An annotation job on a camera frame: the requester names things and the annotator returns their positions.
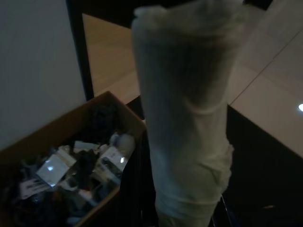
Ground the white cloth-wrapped left gripper right finger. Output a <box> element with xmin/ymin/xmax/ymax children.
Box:
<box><xmin>187</xmin><ymin>3</ymin><xmax>250</xmax><ymax>227</ymax></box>

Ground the white cloth-wrapped left gripper left finger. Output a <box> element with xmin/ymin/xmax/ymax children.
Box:
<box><xmin>131</xmin><ymin>5</ymin><xmax>193</xmax><ymax>227</ymax></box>

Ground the white fluffy ball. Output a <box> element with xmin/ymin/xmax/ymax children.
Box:
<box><xmin>109</xmin><ymin>132</ymin><xmax>136</xmax><ymax>156</ymax></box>

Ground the black low furniture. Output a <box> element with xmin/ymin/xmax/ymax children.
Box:
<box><xmin>119</xmin><ymin>94</ymin><xmax>303</xmax><ymax>227</ymax></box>

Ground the clear packet with dark part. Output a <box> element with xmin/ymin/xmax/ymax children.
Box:
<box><xmin>94</xmin><ymin>146</ymin><xmax>130</xmax><ymax>185</ymax></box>

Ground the brown cardboard box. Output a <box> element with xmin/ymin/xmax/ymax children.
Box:
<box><xmin>0</xmin><ymin>91</ymin><xmax>147</xmax><ymax>227</ymax></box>

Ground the clear packet with white card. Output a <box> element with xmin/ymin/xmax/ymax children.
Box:
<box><xmin>35</xmin><ymin>153</ymin><xmax>78</xmax><ymax>188</ymax></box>

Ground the white barcode label packet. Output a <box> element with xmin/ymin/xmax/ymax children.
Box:
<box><xmin>19</xmin><ymin>177</ymin><xmax>49</xmax><ymax>200</ymax></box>

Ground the black door frame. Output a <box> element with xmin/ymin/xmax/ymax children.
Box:
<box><xmin>65</xmin><ymin>0</ymin><xmax>96</xmax><ymax>102</ymax></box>

